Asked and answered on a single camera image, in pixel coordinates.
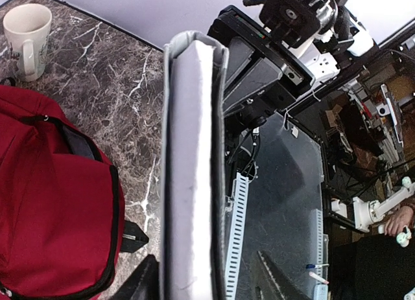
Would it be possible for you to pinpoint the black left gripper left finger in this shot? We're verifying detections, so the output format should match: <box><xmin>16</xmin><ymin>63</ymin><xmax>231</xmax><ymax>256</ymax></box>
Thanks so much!
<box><xmin>110</xmin><ymin>255</ymin><xmax>159</xmax><ymax>300</ymax></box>

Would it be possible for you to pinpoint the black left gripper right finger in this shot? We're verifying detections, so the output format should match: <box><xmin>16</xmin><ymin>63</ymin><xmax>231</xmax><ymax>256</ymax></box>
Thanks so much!
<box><xmin>255</xmin><ymin>251</ymin><xmax>309</xmax><ymax>300</ymax></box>

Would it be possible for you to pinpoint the grey black and white magazine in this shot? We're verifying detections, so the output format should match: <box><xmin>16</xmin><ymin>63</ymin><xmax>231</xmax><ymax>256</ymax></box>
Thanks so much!
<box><xmin>160</xmin><ymin>30</ymin><xmax>229</xmax><ymax>299</ymax></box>

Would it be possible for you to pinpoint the red backpack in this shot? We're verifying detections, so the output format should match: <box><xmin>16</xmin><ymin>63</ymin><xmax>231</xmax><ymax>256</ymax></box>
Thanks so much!
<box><xmin>1</xmin><ymin>84</ymin><xmax>126</xmax><ymax>299</ymax></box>

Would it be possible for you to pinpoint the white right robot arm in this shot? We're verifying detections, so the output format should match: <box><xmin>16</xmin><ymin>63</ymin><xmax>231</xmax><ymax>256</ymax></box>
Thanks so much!
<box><xmin>208</xmin><ymin>0</ymin><xmax>375</xmax><ymax>136</ymax></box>

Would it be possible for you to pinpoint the operator hand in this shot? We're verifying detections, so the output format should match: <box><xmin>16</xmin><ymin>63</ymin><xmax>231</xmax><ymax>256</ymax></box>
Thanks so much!
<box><xmin>384</xmin><ymin>205</ymin><xmax>414</xmax><ymax>237</ymax></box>

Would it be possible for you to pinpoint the white mug with red pattern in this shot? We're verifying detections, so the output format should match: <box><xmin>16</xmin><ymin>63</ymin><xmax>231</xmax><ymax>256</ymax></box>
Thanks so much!
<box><xmin>3</xmin><ymin>3</ymin><xmax>53</xmax><ymax>82</ymax></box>

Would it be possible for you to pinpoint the white slotted cable duct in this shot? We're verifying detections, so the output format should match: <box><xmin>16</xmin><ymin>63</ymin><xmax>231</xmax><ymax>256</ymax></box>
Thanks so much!
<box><xmin>225</xmin><ymin>172</ymin><xmax>250</xmax><ymax>299</ymax></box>

